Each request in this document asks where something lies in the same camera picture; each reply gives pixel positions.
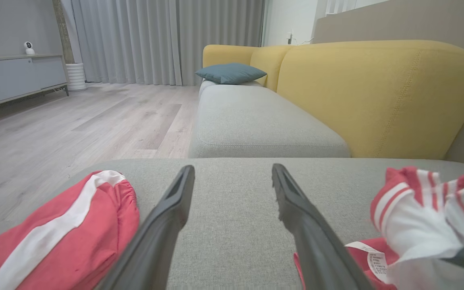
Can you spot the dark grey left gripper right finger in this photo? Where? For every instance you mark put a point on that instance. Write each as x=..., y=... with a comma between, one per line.
x=320, y=249

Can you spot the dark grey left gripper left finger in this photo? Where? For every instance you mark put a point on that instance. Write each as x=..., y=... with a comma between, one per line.
x=155, y=241

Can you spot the red and white basketball jersey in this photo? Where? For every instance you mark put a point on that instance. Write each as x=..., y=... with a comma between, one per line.
x=417, y=225

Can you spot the red shorts with white stripe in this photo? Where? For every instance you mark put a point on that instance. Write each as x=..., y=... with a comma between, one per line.
x=75, y=241

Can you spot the large grey sofa seat cushion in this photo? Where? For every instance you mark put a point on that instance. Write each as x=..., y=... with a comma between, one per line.
x=236, y=225

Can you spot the large yellow sofa back cushion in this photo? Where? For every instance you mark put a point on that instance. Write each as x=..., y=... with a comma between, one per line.
x=377, y=96

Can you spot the white ribbed floor vase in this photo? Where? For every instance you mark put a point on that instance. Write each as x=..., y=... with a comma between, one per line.
x=75, y=76

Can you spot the blue throw pillow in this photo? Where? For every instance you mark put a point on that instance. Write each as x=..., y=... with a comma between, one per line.
x=230, y=73

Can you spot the small yellow sofa back cushion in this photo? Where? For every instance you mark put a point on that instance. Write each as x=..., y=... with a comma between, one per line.
x=224, y=54

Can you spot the grey pleated curtain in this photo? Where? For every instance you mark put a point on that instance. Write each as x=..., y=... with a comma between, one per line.
x=155, y=40

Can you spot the grey low media cabinet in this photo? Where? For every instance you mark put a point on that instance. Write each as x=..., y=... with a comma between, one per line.
x=14, y=76

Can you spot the brown rough pole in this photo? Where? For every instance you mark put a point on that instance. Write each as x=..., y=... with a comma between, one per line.
x=63, y=36

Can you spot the white wall plug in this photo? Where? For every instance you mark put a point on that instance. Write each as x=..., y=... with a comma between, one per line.
x=290, y=39

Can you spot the small white security camera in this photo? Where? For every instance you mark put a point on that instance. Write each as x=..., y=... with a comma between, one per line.
x=29, y=47

